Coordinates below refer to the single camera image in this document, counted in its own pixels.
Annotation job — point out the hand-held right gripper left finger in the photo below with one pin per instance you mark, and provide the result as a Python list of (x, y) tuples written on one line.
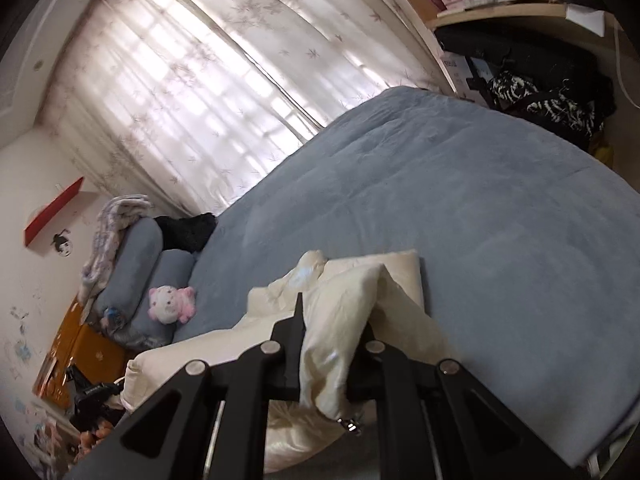
[(290, 340)]

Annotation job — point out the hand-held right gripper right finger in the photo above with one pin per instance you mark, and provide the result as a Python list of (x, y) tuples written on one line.
[(372, 360)]

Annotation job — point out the white shiny puffer jacket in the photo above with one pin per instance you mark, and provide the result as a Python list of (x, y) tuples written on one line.
[(330, 310)]

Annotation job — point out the person's left hand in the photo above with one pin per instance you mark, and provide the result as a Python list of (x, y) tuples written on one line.
[(97, 437)]

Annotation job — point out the orange wooden headboard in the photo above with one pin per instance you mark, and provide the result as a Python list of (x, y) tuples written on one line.
[(85, 350)]

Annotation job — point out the small blue plush toy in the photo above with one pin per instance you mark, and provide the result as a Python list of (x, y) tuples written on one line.
[(112, 317)]

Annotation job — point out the pink white plush cat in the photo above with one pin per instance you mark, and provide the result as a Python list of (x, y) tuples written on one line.
[(170, 305)]

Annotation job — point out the rolled blue blanket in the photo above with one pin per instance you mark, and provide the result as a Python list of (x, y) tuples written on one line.
[(142, 245), (170, 270)]

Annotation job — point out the black fuzzy garment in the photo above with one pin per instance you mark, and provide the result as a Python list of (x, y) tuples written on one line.
[(185, 232)]

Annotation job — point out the folded floral white quilt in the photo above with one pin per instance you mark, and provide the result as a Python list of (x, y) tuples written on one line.
[(110, 230)]

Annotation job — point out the white leaf-print curtain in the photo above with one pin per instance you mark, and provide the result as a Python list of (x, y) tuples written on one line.
[(300, 20), (150, 110)]

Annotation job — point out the white cardboard box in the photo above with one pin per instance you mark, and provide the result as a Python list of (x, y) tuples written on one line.
[(462, 75)]

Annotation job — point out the black white patterned cloth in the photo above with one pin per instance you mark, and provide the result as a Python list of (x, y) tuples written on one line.
[(550, 105)]

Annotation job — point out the black cloth pile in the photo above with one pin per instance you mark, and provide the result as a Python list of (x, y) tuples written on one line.
[(530, 55)]

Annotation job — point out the light wooden bookshelf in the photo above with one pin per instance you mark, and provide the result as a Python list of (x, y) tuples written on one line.
[(525, 15)]

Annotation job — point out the white paper card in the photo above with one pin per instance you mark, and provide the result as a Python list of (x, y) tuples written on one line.
[(587, 17)]

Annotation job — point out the black face wall sticker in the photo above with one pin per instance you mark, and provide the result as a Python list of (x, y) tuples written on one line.
[(62, 244)]

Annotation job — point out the red wall shelf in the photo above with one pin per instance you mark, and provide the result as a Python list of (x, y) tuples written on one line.
[(50, 212)]

